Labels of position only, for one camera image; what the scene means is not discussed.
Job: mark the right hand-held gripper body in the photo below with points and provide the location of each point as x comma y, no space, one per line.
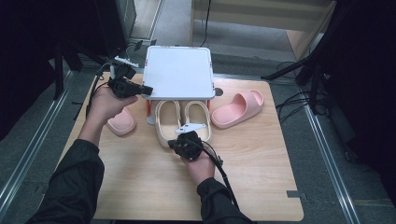
190,144

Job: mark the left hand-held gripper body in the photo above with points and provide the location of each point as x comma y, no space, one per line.
124,87

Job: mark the cream perforated clog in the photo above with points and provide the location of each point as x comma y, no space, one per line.
167,121
197,115

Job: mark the pink slipper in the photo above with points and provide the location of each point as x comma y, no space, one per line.
238,109
123,123

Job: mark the white two-tier shoe rack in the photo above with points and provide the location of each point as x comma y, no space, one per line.
179,71

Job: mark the person's right hand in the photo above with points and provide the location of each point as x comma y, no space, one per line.
202,168

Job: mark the person's left hand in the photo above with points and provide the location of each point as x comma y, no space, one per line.
102,105

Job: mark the round dark table grommet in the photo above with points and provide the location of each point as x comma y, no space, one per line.
218,91

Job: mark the black metal stand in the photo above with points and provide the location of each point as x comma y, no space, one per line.
58,74
314,87

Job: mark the dark cabinet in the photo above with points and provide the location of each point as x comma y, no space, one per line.
124,18

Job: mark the dark curtain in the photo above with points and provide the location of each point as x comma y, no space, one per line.
31,46
367,77

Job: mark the beige wooden cabinet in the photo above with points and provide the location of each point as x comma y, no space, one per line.
264,12

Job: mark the metal floor rail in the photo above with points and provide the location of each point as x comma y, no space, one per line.
34,146
327,161

